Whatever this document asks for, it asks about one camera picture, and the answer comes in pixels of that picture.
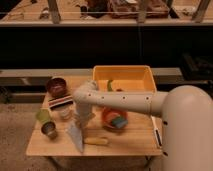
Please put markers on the wooden table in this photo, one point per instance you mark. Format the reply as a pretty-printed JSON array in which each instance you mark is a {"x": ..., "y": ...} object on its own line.
[{"x": 136, "y": 139}]

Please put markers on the white small cup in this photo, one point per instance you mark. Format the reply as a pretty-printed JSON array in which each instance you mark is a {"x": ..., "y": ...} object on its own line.
[{"x": 65, "y": 113}]

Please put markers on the yellow plastic bin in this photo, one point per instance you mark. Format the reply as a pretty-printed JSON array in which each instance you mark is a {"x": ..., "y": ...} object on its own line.
[{"x": 125, "y": 77}]

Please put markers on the dark red bowl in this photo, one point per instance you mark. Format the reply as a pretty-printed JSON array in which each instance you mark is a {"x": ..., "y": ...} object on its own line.
[{"x": 56, "y": 87}]

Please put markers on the green chili pepper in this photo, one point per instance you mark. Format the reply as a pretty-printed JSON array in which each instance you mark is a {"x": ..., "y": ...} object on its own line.
[{"x": 109, "y": 85}]

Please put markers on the light blue towel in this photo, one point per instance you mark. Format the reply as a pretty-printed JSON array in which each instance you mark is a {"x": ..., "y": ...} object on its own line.
[{"x": 76, "y": 135}]

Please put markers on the white handled spatula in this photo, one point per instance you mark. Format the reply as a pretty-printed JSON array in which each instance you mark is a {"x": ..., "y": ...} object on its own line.
[{"x": 156, "y": 133}]

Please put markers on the blue sponge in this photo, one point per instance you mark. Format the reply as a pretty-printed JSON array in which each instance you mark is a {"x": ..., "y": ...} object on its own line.
[{"x": 119, "y": 122}]

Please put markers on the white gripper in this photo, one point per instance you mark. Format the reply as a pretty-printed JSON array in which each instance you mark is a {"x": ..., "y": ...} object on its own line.
[{"x": 83, "y": 114}]

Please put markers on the orange bowl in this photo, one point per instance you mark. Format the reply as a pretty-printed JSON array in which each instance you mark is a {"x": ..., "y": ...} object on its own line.
[{"x": 108, "y": 114}]

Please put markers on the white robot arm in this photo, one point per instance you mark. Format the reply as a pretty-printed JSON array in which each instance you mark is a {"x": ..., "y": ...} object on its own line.
[{"x": 187, "y": 120}]

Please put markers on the green cup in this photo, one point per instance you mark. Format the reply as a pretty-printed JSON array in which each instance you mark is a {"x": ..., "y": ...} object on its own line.
[{"x": 43, "y": 116}]

